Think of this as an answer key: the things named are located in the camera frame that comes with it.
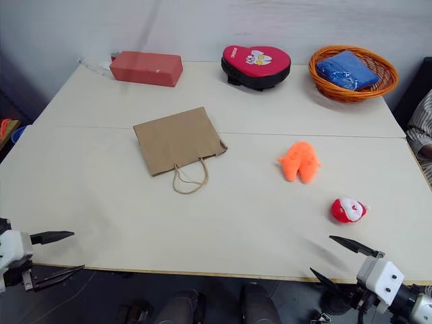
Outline white plastic wrapped item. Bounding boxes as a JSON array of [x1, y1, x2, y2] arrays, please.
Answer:
[[77, 52, 119, 76]]

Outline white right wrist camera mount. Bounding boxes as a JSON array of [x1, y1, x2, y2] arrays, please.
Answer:
[[355, 257, 405, 315]]

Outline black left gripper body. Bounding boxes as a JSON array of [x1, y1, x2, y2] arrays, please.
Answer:
[[2, 259, 36, 294]]

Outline orange wicker basket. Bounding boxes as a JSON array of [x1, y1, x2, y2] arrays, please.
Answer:
[[308, 45, 400, 103]]

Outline blue plastic package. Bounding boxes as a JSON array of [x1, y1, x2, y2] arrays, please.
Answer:
[[315, 50, 381, 91]]

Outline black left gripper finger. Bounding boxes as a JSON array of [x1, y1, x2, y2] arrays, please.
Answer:
[[32, 265, 86, 293], [29, 230, 76, 246]]

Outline person in striped shirt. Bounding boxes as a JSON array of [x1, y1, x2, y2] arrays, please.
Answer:
[[404, 90, 432, 190]]

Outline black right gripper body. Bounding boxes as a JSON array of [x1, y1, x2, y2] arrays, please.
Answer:
[[321, 286, 378, 315]]

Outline blue bucket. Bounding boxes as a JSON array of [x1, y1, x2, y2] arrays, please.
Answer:
[[11, 125, 28, 145]]

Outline red black boxing pad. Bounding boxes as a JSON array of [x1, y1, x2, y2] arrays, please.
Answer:
[[221, 44, 292, 92]]

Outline wooden side table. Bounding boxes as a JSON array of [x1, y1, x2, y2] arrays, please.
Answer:
[[0, 119, 21, 151]]

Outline orange plush toy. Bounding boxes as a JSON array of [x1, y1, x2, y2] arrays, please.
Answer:
[[277, 141, 323, 184]]

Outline brown paper bag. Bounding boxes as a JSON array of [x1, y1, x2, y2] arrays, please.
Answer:
[[132, 107, 229, 195]]

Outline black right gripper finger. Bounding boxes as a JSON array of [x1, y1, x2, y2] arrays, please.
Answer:
[[309, 267, 342, 296], [328, 235, 386, 259]]

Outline dark rounded shape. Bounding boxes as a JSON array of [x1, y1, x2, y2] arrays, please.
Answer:
[[153, 288, 207, 324], [238, 281, 281, 324]]

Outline black chair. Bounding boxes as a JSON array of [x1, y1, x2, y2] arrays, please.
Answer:
[[392, 56, 432, 136]]

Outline red rectangular box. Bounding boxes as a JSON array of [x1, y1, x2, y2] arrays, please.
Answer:
[[109, 51, 184, 88]]

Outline red white plush toy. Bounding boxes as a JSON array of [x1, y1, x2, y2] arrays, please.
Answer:
[[330, 196, 372, 224]]

